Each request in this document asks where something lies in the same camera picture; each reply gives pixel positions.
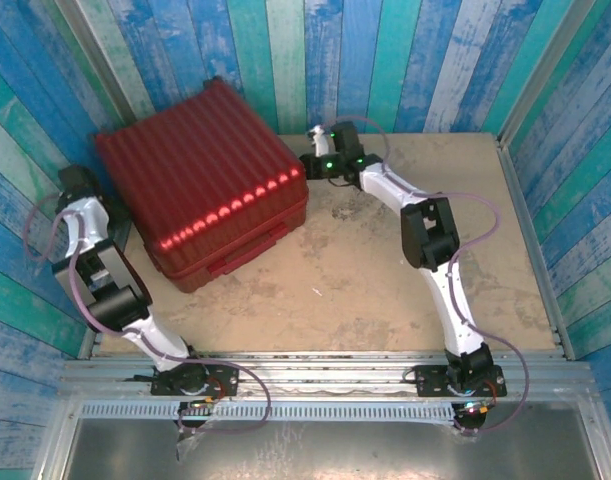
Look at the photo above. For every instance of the red hard-shell suitcase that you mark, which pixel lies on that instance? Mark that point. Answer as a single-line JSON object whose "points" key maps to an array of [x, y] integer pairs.
{"points": [[195, 175]]}

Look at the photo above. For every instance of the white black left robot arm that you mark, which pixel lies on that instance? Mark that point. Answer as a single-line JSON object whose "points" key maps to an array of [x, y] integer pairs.
{"points": [[87, 220]]}

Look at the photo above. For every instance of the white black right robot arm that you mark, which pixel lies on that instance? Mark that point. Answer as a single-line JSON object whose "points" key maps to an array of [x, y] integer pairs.
{"points": [[455, 310]]}

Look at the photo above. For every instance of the small circuit board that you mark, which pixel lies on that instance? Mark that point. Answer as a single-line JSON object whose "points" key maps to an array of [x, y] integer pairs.
{"points": [[475, 407], [197, 404]]}

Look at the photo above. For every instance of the steel sheet panel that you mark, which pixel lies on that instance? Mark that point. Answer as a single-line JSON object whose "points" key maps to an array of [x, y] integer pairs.
{"points": [[335, 450]]}

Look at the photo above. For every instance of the aluminium frame post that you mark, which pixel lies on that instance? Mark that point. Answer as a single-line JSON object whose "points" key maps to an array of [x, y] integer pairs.
{"points": [[100, 65], [547, 75]]}

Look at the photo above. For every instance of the aluminium mounting rail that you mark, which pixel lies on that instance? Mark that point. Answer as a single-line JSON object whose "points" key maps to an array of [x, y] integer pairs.
{"points": [[325, 375]]}

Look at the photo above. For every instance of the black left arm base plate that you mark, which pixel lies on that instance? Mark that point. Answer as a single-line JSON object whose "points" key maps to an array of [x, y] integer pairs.
{"points": [[225, 375]]}

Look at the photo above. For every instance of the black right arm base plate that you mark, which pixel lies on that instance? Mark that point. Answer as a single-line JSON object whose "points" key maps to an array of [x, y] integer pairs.
{"points": [[430, 380]]}

